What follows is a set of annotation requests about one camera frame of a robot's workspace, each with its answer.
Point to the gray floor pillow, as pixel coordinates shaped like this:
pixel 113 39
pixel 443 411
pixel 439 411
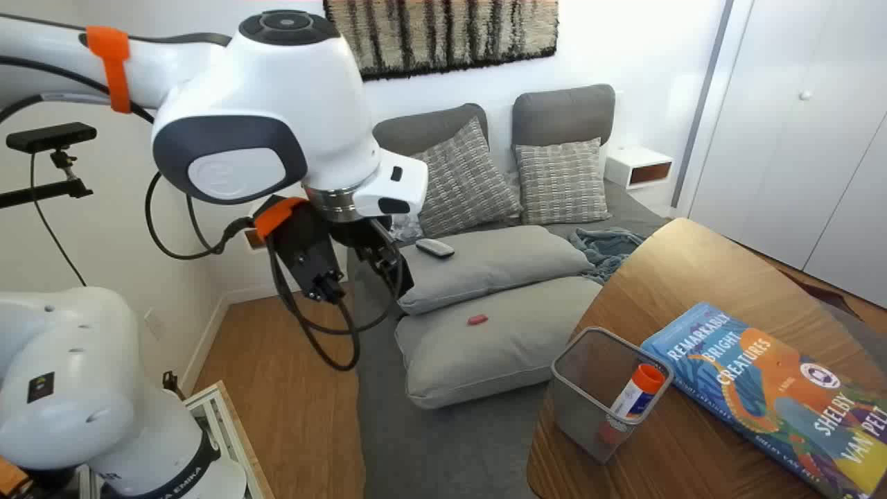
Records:
pixel 500 357
pixel 504 260

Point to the large checked throw pillow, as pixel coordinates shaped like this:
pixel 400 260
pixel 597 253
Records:
pixel 466 185

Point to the black camera on stand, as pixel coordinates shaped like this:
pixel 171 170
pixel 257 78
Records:
pixel 50 136

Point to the colourful hardcover book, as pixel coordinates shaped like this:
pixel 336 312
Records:
pixel 777 397

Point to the small checked throw pillow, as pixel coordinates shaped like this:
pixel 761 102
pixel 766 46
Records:
pixel 560 182

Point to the silver glasses case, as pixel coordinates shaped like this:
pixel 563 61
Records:
pixel 436 247

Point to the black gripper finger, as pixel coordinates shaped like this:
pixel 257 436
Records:
pixel 396 272
pixel 364 261

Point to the black camera stand mount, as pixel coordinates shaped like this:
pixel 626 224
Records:
pixel 44 192

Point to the white picture frame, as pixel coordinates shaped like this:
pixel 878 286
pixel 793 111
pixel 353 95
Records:
pixel 226 433

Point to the pink eraser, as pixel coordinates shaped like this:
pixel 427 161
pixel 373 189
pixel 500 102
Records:
pixel 477 319

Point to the white wardrobe doors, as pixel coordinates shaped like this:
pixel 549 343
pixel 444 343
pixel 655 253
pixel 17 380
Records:
pixel 793 156

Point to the low gray back cushion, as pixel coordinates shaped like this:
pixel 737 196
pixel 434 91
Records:
pixel 418 128

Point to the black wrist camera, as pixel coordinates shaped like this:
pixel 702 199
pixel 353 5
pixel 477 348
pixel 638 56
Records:
pixel 310 251

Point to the orange white glue stick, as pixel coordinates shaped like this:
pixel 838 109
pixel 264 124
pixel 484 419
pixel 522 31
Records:
pixel 638 393

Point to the teal knitted blanket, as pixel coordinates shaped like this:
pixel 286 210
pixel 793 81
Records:
pixel 605 251

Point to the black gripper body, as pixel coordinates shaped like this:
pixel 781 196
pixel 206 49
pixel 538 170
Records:
pixel 371 237

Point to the metal mesh container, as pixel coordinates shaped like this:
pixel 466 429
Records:
pixel 584 407

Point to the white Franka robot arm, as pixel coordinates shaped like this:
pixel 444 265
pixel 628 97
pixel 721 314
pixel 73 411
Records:
pixel 278 93

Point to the white wall shelf box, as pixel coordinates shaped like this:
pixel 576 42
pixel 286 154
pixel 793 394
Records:
pixel 638 168

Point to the tall gray back cushion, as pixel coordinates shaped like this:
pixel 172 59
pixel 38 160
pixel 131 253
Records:
pixel 563 114

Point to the striped shaggy wall rug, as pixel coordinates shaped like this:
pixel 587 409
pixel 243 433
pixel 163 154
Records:
pixel 444 31

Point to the black wall plug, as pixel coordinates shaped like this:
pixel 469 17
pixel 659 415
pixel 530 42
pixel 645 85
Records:
pixel 172 383

